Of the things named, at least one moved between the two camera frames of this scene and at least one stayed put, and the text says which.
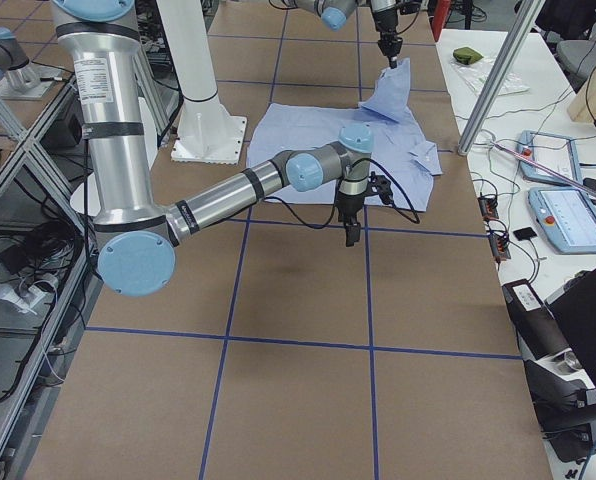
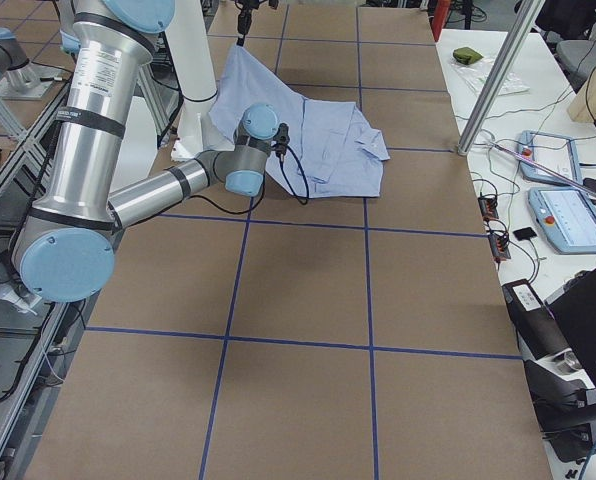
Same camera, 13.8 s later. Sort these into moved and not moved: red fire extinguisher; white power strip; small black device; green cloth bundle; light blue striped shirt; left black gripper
Moved: left black gripper; light blue striped shirt
Not moved: green cloth bundle; red fire extinguisher; white power strip; small black device
